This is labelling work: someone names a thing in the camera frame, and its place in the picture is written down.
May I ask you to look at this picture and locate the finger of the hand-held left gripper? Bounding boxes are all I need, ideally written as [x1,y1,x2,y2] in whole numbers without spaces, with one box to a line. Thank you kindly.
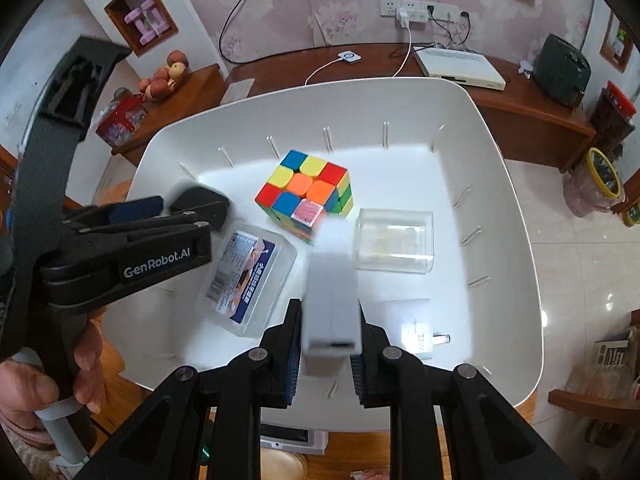
[67,211,212,244]
[62,195,165,225]

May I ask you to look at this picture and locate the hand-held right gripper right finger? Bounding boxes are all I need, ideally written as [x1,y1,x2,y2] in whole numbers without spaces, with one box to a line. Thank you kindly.
[350,300,581,480]

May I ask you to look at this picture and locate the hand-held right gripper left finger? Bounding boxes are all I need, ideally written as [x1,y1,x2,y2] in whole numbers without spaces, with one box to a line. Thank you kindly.
[87,297,306,480]

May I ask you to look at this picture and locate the black charger plug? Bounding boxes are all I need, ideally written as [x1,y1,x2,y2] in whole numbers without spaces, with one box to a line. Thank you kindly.
[170,186,232,232]

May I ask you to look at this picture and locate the white charger plug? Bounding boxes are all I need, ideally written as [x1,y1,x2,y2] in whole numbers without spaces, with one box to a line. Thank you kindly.
[360,297,453,361]

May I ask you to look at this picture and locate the white rectangular adapter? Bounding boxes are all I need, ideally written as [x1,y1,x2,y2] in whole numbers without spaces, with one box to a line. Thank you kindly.
[300,217,362,376]

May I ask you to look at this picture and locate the labelled clear plastic box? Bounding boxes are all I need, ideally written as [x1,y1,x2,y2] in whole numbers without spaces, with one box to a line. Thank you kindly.
[196,220,298,337]

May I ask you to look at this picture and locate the colourful puzzle cube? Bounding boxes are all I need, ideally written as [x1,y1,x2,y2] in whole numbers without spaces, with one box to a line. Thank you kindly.
[255,149,355,246]

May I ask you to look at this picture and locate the white storage bin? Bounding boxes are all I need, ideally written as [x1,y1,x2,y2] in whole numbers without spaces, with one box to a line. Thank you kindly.
[102,76,546,433]

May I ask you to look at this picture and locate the person's left hand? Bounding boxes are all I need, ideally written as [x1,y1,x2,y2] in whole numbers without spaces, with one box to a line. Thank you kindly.
[0,312,108,450]

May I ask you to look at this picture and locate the red tissue box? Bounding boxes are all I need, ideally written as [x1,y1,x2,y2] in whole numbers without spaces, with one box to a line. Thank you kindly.
[95,92,148,147]

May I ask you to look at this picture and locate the round beige compact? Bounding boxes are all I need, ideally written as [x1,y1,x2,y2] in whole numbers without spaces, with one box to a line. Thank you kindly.
[260,449,307,480]

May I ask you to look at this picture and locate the wooden side cabinet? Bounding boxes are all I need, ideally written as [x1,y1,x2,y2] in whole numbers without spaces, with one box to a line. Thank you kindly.
[111,64,228,166]

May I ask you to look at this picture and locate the wooden table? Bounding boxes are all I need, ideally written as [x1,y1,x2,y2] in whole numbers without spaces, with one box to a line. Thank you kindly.
[62,180,540,480]

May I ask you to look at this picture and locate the pile of red peaches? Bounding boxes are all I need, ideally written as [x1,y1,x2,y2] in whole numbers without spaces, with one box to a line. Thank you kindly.
[139,50,192,103]

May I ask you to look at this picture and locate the grey flat pad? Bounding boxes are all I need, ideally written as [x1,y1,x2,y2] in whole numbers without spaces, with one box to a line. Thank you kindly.
[220,79,256,106]

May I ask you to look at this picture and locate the pink dumbbell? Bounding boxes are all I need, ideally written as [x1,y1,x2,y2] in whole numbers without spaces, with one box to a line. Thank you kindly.
[125,7,156,46]
[142,1,169,36]

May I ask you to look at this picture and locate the printed cardboard box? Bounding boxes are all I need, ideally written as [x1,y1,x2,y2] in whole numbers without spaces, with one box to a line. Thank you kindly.
[592,327,640,368]

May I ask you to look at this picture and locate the jar with yellow lid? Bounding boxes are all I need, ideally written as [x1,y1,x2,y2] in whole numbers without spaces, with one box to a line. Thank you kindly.
[563,147,626,218]

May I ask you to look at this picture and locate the long wooden television cabinet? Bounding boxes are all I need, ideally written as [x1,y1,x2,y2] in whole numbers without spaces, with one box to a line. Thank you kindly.
[222,42,598,173]

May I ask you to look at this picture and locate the white set-top box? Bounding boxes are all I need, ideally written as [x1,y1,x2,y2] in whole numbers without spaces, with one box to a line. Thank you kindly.
[412,46,507,92]

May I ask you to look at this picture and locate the jar with red lid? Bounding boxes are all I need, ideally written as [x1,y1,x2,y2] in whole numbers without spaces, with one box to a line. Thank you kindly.
[590,81,637,161]

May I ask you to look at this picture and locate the black television cable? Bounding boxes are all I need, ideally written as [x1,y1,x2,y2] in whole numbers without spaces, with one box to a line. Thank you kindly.
[218,0,253,63]

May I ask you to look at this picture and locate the white charger cable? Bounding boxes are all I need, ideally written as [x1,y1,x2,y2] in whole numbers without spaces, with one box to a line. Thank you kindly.
[305,57,346,87]

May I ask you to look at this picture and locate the white plug cable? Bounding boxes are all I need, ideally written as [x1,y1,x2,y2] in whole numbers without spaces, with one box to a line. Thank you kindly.
[390,25,416,78]

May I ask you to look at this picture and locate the white wall outlet strip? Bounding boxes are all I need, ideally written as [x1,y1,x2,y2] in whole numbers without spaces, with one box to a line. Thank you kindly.
[378,0,458,23]

